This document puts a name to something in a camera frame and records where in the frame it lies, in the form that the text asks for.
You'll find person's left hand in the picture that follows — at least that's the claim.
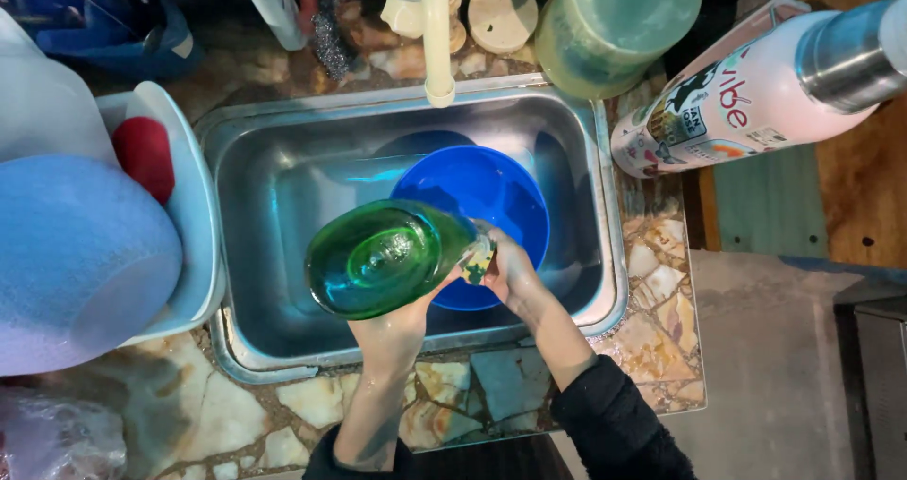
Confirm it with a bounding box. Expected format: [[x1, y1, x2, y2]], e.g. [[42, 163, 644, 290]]
[[347, 266, 463, 383]]

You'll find person's right hand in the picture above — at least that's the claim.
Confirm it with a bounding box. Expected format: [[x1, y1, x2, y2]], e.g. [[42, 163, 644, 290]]
[[482, 225, 561, 319]]

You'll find yellow green sponge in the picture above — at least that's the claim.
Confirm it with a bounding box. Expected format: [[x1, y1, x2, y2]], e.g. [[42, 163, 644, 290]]
[[461, 235, 497, 287]]

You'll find green glass bottle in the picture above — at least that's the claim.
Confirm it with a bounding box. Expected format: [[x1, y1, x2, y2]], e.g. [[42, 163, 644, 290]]
[[305, 198, 491, 322]]

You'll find blue plastic bowl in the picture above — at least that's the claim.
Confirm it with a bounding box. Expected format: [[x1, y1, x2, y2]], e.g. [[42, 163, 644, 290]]
[[390, 145, 551, 312]]

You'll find cream plastic faucet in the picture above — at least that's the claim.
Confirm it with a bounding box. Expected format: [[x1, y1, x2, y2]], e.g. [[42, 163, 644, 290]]
[[380, 0, 469, 110]]

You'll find stainless steel sink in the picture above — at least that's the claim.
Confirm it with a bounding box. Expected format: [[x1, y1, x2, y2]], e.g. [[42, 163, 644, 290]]
[[194, 74, 631, 386]]

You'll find cream round faucet knob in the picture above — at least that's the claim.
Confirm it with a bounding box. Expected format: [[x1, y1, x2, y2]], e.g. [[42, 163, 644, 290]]
[[468, 0, 540, 56]]

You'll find green translucent plastic jar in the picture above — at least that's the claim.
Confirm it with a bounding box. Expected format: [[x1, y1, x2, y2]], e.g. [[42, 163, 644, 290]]
[[534, 0, 704, 101]]

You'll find dark steel wool scrubber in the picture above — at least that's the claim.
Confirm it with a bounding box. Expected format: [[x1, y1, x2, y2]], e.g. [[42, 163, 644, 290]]
[[311, 0, 359, 82]]

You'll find white stickered water bottle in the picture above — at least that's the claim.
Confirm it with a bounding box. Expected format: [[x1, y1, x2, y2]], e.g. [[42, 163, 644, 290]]
[[610, 0, 907, 180]]

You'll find white plastic dish tub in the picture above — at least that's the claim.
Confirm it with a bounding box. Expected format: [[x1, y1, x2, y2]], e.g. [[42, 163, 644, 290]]
[[95, 80, 227, 348]]

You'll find white squeeze bottle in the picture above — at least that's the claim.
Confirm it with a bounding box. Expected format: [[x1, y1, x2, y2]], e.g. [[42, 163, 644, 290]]
[[227, 0, 310, 53]]

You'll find red plastic cup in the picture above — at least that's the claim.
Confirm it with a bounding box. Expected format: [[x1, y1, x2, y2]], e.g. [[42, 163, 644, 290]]
[[111, 116, 177, 206]]

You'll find wooden table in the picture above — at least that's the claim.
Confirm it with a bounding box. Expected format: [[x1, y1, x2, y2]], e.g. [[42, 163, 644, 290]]
[[698, 0, 907, 270]]

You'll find dark metal appliance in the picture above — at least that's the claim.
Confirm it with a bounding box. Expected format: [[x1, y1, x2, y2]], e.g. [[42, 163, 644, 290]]
[[832, 280, 907, 480]]

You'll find large light blue basin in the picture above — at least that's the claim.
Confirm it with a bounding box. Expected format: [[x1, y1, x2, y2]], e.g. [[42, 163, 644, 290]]
[[0, 154, 184, 379]]

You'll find blue plastic bag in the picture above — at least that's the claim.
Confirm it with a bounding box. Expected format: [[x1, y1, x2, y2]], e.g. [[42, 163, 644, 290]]
[[0, 0, 207, 82]]

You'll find white translucent plastic container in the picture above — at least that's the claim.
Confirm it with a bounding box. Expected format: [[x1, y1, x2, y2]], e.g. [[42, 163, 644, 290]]
[[0, 5, 120, 167]]

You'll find clear plastic bag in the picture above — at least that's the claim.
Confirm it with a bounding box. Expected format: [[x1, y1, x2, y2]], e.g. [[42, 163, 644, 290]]
[[0, 386, 129, 480]]

